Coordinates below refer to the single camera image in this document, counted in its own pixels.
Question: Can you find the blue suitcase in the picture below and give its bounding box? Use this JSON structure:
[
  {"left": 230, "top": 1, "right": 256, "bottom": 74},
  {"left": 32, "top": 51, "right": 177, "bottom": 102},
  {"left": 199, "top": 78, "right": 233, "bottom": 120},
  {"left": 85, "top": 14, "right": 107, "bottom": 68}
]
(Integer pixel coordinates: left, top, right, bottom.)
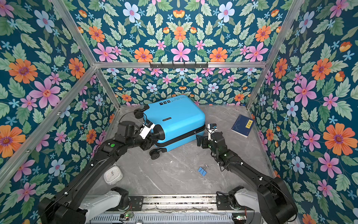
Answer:
[{"left": 133, "top": 95, "right": 206, "bottom": 160}]

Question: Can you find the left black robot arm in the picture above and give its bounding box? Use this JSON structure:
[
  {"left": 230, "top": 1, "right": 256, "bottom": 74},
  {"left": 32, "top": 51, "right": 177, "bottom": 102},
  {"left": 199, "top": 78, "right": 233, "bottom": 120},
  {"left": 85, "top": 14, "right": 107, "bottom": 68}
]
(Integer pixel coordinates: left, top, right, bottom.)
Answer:
[{"left": 38, "top": 121, "right": 165, "bottom": 224}]

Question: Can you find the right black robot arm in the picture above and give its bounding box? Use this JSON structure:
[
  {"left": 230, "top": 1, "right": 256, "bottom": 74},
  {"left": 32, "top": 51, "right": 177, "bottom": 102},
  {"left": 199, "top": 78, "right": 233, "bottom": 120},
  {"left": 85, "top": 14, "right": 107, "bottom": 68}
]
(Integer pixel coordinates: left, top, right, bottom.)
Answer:
[{"left": 196, "top": 132, "right": 298, "bottom": 224}]

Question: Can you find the blue binder clip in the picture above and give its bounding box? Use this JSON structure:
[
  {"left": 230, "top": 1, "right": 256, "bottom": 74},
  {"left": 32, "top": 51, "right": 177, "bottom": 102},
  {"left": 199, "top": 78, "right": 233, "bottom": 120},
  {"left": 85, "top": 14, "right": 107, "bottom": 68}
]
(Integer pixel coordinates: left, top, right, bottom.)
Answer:
[{"left": 198, "top": 165, "right": 208, "bottom": 176}]

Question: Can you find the dark blue book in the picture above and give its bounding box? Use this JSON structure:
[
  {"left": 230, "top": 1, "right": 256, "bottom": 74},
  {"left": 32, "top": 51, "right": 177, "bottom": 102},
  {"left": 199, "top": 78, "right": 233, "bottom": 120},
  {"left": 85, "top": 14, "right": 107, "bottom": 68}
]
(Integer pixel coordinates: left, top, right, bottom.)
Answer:
[{"left": 231, "top": 115, "right": 255, "bottom": 138}]

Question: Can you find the white round device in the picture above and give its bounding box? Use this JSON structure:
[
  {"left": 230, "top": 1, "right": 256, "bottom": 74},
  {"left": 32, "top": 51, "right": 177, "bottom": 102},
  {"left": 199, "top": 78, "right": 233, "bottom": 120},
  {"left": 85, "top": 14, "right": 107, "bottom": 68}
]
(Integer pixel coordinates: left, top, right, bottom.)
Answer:
[{"left": 103, "top": 166, "right": 123, "bottom": 185}]

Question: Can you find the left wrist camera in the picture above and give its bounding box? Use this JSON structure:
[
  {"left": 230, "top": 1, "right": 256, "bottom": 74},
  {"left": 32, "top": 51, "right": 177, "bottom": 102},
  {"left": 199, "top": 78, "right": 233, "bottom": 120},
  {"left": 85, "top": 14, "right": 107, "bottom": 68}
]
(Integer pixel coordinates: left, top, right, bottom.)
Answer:
[{"left": 139, "top": 120, "right": 155, "bottom": 140}]

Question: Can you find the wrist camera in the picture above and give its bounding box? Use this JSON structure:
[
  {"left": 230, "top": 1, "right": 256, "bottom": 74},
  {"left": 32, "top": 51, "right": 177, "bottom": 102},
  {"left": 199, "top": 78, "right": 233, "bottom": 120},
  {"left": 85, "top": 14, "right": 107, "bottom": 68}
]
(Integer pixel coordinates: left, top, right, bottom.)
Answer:
[
  {"left": 207, "top": 123, "right": 217, "bottom": 141},
  {"left": 139, "top": 120, "right": 155, "bottom": 140}
]

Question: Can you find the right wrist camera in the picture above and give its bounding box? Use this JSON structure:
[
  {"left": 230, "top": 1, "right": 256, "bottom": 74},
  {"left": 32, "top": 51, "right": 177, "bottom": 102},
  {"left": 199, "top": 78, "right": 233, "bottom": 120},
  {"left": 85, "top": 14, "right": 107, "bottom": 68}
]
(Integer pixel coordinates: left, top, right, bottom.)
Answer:
[{"left": 207, "top": 123, "right": 217, "bottom": 141}]

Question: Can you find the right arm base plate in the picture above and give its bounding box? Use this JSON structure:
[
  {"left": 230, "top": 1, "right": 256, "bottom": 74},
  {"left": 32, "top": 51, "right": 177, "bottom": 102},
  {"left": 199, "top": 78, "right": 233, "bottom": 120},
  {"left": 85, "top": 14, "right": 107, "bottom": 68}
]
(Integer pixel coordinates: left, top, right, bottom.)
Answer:
[{"left": 216, "top": 191, "right": 253, "bottom": 211}]

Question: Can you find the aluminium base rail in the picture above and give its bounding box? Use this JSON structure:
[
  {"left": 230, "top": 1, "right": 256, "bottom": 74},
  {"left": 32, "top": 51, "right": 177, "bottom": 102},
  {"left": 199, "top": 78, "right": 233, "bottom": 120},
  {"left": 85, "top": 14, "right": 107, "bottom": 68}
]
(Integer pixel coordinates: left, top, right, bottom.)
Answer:
[{"left": 83, "top": 194, "right": 294, "bottom": 216}]

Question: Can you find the metal hook rail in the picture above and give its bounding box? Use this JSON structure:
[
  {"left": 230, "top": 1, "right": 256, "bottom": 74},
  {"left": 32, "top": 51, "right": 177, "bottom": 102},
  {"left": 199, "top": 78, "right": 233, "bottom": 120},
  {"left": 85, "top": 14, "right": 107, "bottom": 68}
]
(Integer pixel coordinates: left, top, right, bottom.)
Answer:
[{"left": 149, "top": 62, "right": 209, "bottom": 69}]

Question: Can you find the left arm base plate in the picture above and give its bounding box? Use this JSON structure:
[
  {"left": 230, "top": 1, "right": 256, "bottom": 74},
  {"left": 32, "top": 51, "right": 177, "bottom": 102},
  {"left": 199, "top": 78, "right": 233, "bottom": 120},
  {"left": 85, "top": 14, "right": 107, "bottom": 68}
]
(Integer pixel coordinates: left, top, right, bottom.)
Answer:
[{"left": 111, "top": 195, "right": 145, "bottom": 212}]

